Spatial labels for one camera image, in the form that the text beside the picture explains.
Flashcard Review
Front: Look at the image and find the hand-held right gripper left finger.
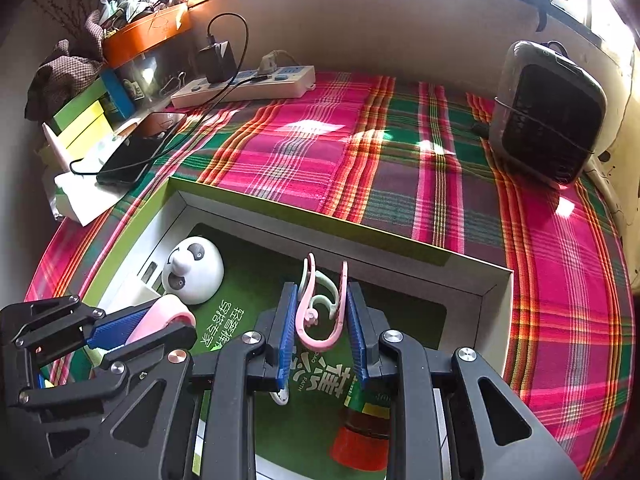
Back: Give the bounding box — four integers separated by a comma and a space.
75, 282, 300, 480

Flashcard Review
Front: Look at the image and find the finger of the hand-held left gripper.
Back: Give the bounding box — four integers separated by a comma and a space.
7, 324, 197, 408
0, 295, 161, 361

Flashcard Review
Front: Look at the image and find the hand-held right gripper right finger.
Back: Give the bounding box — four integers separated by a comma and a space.
346, 281, 583, 480

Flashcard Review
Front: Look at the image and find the pink clip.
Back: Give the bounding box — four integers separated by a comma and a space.
296, 253, 349, 352

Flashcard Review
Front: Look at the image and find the pink oblong case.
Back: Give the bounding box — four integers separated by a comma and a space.
125, 294, 197, 346

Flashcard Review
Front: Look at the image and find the white charger adapter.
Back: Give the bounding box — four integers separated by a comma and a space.
125, 262, 168, 311

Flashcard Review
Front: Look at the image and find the white panda toy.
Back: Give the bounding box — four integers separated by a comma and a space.
161, 236, 225, 306

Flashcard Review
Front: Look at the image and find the green cardboard box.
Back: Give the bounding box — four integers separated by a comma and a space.
82, 177, 515, 480

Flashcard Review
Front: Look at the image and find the red-capped small bottle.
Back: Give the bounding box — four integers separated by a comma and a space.
330, 380, 393, 471

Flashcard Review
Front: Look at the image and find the pink green plaid blanket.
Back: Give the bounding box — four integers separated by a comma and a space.
25, 71, 631, 466

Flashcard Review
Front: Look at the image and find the black phone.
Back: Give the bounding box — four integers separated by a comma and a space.
97, 135, 171, 186

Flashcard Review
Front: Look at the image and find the white tube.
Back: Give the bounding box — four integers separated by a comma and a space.
41, 122, 71, 173

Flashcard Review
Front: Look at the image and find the yellow cardboard box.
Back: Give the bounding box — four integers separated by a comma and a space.
60, 100, 113, 161

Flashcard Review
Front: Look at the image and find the glossy brown phone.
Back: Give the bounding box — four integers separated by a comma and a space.
132, 111, 187, 140

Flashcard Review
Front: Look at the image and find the lime flat box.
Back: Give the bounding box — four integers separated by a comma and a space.
52, 79, 108, 133

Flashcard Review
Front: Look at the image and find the blue flat box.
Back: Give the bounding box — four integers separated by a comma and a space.
99, 69, 137, 117

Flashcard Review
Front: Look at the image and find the white power strip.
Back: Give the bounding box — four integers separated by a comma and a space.
170, 65, 317, 109

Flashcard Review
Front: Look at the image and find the black binder clip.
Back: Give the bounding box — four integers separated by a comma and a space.
160, 72, 188, 97

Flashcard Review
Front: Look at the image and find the brown cloth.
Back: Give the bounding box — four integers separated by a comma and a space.
25, 40, 106, 121

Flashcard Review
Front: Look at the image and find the clear plastic container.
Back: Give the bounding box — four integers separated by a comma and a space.
120, 55, 171, 101

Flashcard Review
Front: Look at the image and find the white plug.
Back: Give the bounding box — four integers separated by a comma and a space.
257, 50, 301, 81

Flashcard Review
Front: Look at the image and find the black power adapter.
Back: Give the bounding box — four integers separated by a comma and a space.
196, 42, 238, 84

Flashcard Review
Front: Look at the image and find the cream heart print curtain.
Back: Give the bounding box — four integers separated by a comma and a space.
585, 135, 631, 256

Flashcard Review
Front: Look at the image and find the small grey space heater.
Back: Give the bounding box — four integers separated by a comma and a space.
489, 40, 608, 188

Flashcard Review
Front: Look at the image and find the orange tray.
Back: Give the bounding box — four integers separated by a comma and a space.
102, 2, 193, 68

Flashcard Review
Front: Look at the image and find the pile of small clutter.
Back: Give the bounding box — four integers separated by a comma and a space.
85, 0, 191, 36

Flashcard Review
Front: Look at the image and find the black hook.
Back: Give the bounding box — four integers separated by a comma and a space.
532, 0, 566, 32

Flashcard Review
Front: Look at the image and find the black cable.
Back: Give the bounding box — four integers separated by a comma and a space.
70, 12, 251, 178

